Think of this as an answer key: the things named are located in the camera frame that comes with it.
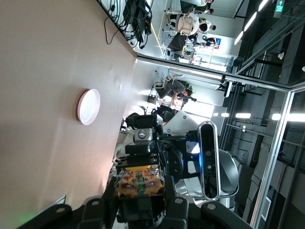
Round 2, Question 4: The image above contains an orange push-button switch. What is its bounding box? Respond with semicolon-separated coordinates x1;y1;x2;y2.
117;164;165;198

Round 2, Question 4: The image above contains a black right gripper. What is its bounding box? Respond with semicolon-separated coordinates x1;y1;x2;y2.
116;114;200;216

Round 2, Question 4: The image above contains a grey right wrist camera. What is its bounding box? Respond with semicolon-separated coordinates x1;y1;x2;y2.
197;121;220;201

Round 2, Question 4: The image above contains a thin black looped cable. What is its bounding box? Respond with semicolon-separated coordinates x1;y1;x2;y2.
103;4;119;45

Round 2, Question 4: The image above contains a green exit sign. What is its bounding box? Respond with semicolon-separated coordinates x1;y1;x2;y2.
274;0;285;13

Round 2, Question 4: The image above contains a pink round plate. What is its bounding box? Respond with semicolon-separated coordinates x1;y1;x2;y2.
76;89;101;126

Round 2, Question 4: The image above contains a beige office chair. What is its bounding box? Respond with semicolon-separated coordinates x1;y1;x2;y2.
175;13;195;36

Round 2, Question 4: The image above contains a white vent grille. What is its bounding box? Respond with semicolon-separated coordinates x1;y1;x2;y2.
260;196;273;222

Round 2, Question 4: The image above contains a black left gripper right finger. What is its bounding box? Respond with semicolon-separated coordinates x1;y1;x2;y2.
164;176;253;229

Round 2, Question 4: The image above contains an aluminium frame post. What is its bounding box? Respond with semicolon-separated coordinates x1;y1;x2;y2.
249;89;296;229

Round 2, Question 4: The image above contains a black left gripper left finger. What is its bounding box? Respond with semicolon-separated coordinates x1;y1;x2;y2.
19;177;120;229

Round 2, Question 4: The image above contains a person in white shirt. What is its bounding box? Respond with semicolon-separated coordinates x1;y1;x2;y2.
197;19;217;33

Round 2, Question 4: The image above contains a person in striped shirt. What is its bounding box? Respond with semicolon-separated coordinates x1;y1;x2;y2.
158;79;198;103

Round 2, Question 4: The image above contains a person in black clothes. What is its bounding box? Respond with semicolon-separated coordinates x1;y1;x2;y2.
156;105;178;121

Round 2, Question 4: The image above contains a tangled black cable bundle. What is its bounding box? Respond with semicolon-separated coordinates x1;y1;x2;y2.
96;0;153;50

